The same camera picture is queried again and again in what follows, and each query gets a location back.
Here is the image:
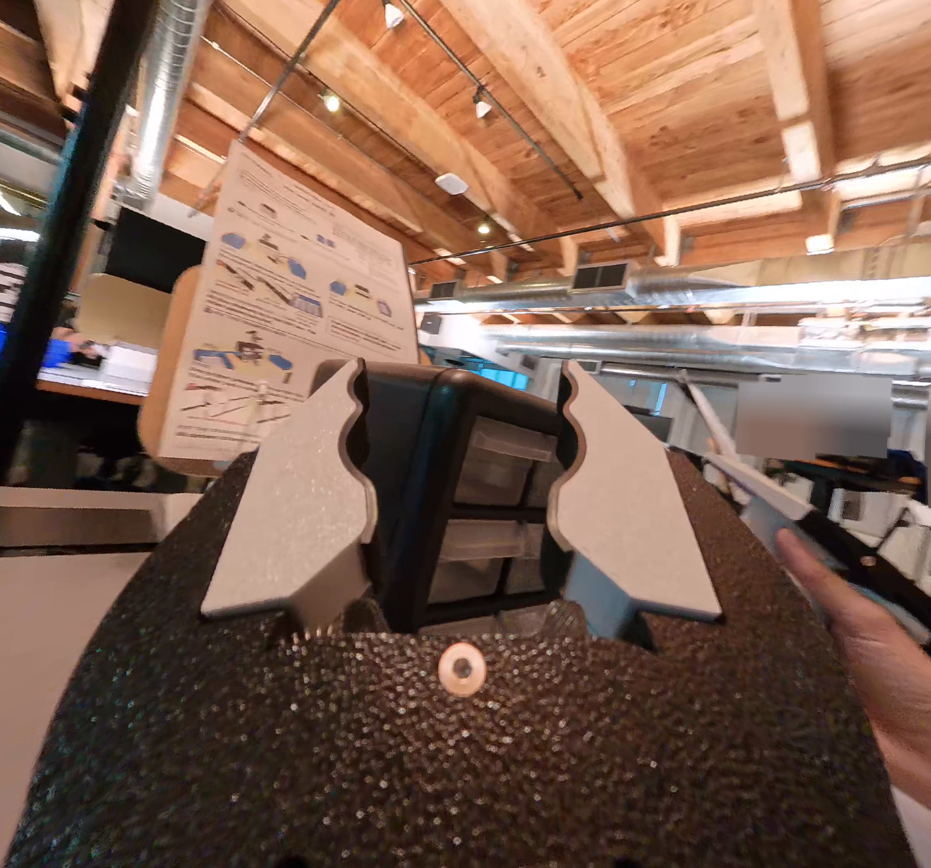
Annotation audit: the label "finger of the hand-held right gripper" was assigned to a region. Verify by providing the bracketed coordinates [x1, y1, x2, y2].
[704, 452, 817, 558]

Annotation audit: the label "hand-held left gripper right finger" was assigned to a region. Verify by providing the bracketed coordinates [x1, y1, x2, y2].
[546, 360, 724, 641]

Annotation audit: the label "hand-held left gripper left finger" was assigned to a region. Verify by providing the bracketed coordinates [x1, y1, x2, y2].
[199, 357, 380, 631]

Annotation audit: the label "black drawer cabinet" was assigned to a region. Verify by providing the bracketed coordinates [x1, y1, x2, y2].
[313, 359, 583, 634]

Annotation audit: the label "person's right hand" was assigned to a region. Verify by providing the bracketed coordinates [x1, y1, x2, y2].
[775, 528, 931, 808]

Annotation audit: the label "rows of clear cabinet drawers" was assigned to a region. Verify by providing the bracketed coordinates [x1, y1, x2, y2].
[428, 413, 564, 606]

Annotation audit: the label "cardboard backing board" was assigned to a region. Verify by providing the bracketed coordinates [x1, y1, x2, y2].
[137, 263, 219, 478]

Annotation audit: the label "printed instruction sheet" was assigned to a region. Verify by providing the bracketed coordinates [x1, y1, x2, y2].
[156, 141, 420, 478]

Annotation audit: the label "black monitor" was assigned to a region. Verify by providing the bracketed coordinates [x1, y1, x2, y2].
[104, 205, 209, 296]

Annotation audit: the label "thin metal conduit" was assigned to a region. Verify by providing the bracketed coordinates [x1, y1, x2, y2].
[188, 0, 386, 219]
[409, 161, 931, 267]

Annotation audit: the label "black metal pole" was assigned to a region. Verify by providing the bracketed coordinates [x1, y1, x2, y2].
[0, 0, 180, 463]

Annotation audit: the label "black lighting track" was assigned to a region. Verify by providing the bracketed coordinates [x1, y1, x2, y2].
[378, 0, 584, 202]

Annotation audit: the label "silver horizontal duct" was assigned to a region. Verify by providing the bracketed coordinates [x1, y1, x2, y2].
[483, 323, 931, 379]
[415, 263, 931, 318]

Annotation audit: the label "silver ribbed duct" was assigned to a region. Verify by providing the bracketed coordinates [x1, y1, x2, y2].
[115, 0, 224, 209]

